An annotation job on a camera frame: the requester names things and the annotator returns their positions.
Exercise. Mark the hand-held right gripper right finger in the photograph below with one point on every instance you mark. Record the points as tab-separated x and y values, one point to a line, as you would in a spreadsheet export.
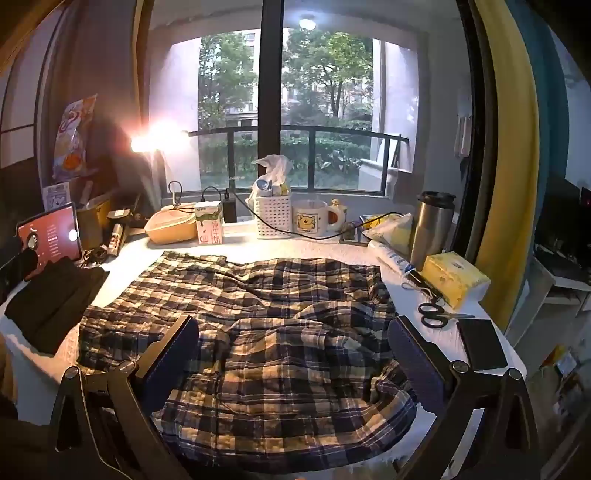
415	364

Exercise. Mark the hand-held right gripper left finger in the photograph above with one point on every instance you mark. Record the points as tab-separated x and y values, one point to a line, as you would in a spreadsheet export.
171	357

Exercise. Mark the blue plaid pants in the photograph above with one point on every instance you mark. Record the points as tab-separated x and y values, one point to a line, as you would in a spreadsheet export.
286	332

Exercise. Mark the tablet with red screen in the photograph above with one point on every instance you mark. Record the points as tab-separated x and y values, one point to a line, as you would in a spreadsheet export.
53	235

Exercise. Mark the black folded cloth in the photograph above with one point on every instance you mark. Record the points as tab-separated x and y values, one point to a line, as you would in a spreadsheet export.
51	300

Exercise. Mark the black scissors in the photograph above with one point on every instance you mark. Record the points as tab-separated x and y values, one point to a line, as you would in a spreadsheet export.
434	318

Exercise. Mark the black wallet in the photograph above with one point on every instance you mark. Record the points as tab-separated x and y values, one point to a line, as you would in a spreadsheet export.
482	344

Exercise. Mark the white sticker card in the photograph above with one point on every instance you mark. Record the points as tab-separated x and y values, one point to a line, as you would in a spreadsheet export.
55	196

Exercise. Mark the black pen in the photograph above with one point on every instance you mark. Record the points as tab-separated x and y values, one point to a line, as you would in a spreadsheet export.
422	281

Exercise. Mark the yellow box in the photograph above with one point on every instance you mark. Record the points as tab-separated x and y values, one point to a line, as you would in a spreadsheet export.
92	224

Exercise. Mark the yellow tissue pack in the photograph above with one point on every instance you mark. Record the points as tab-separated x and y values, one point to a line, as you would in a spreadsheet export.
455	277

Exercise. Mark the grey spray can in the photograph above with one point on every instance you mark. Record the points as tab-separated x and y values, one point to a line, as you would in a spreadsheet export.
116	240

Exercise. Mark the white tube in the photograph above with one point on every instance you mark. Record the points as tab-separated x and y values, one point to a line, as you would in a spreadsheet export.
390	256

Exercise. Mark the black labelled device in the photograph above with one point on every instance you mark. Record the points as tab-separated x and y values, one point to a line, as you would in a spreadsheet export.
120	216

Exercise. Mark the yellow plastic basket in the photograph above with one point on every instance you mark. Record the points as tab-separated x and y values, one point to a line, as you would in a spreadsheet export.
171	228

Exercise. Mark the yellow plastic bag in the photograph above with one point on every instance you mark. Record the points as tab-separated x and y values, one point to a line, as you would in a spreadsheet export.
392	233

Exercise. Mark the stainless steel tumbler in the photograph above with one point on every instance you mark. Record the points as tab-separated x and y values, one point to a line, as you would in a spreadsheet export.
431	230

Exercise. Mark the white green milk carton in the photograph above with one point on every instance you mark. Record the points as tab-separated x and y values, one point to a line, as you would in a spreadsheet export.
210	226

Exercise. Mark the colourful snack bag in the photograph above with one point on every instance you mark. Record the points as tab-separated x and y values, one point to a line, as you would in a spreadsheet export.
74	138

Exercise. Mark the white textured table cover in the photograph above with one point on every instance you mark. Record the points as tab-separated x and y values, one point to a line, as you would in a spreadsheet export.
323	251

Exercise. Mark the black power bank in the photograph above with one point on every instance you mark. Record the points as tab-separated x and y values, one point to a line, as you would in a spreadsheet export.
230	207

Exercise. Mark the white shelf unit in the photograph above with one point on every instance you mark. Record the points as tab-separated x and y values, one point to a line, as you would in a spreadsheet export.
554	281

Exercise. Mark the white plastic basket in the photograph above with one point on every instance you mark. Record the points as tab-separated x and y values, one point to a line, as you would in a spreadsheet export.
272	214

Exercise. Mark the small yellow duck figure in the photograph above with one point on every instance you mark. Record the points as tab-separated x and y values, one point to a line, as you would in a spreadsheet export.
338	205

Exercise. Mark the white mug with bear print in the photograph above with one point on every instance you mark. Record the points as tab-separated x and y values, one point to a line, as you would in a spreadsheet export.
311	219

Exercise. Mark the white crumpled plastic bag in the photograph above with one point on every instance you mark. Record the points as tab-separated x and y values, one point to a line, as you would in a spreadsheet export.
274	168

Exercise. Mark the yellow curtain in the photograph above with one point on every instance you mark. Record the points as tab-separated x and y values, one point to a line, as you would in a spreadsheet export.
512	138

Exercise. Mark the black balcony railing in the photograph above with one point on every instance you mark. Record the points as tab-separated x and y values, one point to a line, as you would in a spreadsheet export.
300	130

